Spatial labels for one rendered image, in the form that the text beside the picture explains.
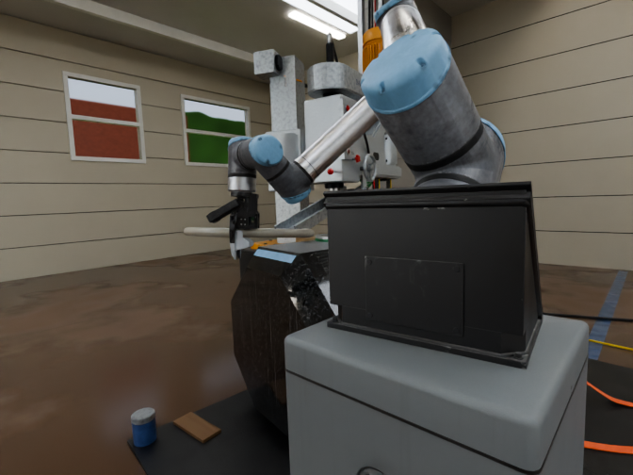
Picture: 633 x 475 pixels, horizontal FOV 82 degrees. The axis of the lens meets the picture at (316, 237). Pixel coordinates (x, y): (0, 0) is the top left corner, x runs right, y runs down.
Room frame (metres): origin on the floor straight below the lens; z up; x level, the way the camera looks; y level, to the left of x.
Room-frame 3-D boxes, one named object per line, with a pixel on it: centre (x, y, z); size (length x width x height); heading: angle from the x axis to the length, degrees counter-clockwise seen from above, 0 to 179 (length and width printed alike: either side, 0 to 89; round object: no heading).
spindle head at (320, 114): (2.02, -0.15, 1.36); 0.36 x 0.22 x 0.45; 147
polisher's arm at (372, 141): (2.28, -0.33, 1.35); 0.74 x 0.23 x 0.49; 147
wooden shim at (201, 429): (1.66, 0.61, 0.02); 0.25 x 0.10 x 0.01; 51
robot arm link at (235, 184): (1.19, 0.23, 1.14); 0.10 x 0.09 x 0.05; 177
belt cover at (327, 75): (2.25, -0.29, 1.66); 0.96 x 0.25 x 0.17; 147
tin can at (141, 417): (1.58, 0.82, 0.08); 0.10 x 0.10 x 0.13
